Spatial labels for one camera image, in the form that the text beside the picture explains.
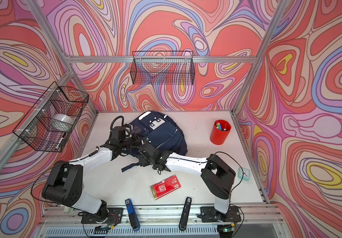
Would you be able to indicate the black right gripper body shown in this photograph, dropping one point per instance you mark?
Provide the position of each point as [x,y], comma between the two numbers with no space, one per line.
[144,161]

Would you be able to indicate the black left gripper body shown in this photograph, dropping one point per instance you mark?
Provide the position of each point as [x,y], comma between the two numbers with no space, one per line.
[129,142]

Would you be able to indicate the navy blue backpack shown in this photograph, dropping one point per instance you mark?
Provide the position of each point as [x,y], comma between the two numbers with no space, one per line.
[160,131]

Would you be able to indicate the red packet with white label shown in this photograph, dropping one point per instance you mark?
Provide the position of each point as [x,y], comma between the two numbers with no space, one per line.
[165,187]

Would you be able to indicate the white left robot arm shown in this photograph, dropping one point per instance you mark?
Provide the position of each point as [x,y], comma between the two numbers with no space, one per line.
[65,182]

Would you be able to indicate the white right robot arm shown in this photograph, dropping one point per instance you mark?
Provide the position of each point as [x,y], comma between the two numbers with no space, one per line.
[216,173]

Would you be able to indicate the black marker in left basket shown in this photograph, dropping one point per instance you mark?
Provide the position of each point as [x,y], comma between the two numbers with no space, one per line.
[58,146]

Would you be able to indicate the silver tape roll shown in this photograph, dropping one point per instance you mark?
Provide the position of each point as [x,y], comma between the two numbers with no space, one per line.
[61,123]

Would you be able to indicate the blue stapler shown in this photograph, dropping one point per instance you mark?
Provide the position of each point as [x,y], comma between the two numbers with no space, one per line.
[133,219]

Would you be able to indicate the red pen cup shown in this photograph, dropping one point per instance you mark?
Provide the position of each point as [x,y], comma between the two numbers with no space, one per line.
[220,131]

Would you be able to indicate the black stapler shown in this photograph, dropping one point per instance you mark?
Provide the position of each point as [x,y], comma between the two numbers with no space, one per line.
[185,214]

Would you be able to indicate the mint green small clock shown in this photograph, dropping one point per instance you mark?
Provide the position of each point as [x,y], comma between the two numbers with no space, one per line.
[244,174]

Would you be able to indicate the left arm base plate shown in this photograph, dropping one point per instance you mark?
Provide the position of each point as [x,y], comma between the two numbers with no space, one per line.
[112,216]

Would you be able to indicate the black wire basket on left wall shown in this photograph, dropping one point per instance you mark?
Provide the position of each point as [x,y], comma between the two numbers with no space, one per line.
[37,132]

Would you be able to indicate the black wire basket on wall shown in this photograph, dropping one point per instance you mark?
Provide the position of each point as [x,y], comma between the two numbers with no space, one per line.
[37,132]
[163,68]

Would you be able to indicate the black wire basket on rear wall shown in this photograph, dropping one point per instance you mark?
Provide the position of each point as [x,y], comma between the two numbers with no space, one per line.
[163,68]

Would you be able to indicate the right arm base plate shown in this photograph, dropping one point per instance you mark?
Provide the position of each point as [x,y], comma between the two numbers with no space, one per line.
[208,214]

